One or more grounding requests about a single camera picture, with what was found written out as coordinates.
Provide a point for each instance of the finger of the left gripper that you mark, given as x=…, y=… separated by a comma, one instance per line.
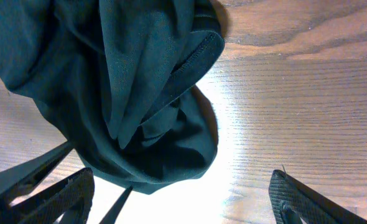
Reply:
x=24, y=178
x=112, y=214

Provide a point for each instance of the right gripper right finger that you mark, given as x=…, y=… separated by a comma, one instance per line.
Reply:
x=294, y=202

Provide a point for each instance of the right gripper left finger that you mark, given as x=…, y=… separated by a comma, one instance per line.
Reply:
x=69, y=199

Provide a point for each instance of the black t-shirt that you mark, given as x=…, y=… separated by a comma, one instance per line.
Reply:
x=116, y=78

